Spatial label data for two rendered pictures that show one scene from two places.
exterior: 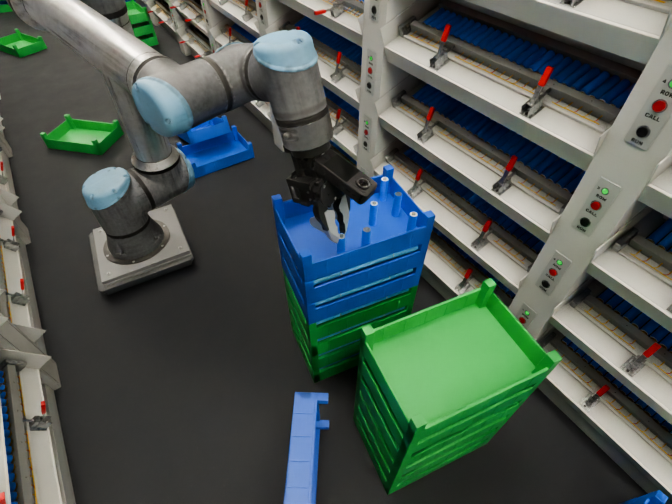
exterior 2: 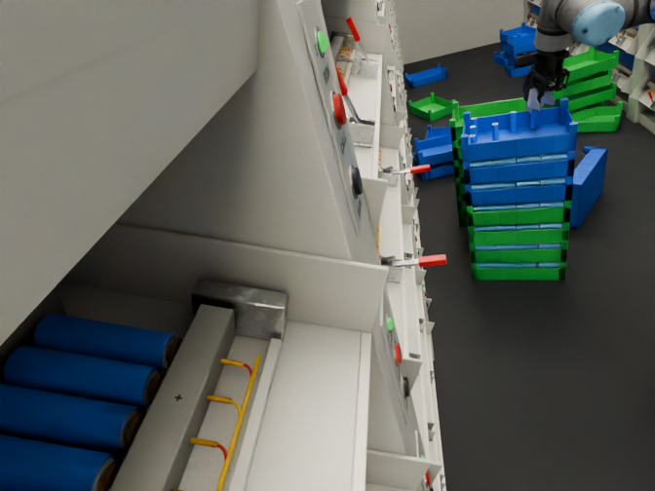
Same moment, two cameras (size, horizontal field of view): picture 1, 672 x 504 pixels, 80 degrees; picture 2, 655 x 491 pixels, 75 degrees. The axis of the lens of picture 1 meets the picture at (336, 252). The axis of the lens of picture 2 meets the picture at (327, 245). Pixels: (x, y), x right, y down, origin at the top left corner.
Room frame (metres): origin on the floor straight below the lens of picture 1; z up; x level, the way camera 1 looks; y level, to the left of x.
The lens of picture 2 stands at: (1.89, 0.45, 1.10)
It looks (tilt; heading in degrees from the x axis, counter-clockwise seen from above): 34 degrees down; 230
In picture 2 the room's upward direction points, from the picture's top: 17 degrees counter-clockwise
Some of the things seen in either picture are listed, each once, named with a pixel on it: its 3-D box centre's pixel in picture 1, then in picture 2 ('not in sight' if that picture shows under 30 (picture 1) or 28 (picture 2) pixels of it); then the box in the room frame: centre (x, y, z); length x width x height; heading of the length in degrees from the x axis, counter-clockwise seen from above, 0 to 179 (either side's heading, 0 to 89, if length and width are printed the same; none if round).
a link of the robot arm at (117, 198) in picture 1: (117, 199); not in sight; (1.01, 0.72, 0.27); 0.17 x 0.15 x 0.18; 137
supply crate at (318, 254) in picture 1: (351, 218); (515, 130); (0.65, -0.03, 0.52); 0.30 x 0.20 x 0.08; 113
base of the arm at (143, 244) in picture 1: (131, 231); not in sight; (1.00, 0.73, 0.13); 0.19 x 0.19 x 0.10
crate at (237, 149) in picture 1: (215, 150); not in sight; (1.65, 0.58, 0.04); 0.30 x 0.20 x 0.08; 124
